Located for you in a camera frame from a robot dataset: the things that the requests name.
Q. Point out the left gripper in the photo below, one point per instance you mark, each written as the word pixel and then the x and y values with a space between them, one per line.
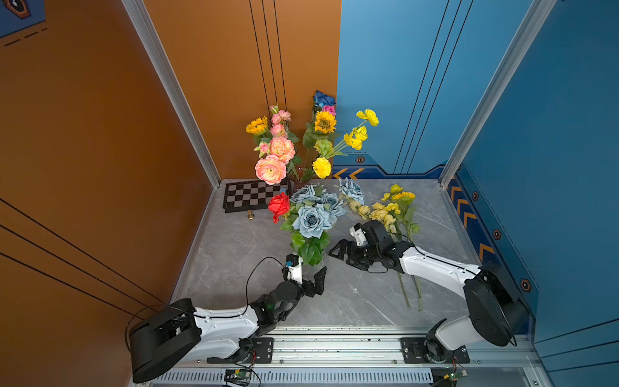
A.
pixel 317 288

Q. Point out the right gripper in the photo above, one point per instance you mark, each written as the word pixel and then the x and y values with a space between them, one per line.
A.
pixel 351 246

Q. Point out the yellow rose spray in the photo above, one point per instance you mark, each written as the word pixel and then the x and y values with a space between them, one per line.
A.
pixel 364 211

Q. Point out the yellow poppy spray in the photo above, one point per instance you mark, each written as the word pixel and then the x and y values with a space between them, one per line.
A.
pixel 398 216

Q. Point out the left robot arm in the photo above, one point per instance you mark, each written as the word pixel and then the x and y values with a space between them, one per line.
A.
pixel 183 332

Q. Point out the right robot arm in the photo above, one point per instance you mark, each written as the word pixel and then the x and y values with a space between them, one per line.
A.
pixel 496 309

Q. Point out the background bouquet in dark vase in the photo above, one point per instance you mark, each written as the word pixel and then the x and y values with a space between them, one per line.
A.
pixel 282 154

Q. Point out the grey blue roses bunch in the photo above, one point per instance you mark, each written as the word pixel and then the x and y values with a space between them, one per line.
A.
pixel 312 211

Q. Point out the red rose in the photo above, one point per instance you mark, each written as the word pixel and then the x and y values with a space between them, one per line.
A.
pixel 279 206

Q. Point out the checkered chessboard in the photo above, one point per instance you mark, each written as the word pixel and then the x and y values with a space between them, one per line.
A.
pixel 251 195

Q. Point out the left circuit board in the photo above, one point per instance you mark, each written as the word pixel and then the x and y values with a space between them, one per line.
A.
pixel 238 377

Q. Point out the circuit board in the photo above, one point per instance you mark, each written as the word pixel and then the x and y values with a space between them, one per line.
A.
pixel 451 378
pixel 238 377

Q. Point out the right circuit board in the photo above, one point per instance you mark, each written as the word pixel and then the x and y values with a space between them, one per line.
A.
pixel 451 378

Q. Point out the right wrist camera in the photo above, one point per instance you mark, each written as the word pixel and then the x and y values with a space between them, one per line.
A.
pixel 357 232

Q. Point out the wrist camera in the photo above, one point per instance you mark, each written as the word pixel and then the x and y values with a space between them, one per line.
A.
pixel 292 270
pixel 357 232

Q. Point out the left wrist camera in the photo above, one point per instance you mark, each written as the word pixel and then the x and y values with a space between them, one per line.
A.
pixel 292 270

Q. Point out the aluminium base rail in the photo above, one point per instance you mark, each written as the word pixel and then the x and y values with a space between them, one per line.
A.
pixel 365 356

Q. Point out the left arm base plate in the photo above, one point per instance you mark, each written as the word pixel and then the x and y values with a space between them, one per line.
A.
pixel 252 351

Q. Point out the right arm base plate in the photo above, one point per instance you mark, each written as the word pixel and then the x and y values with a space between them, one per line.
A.
pixel 417 350

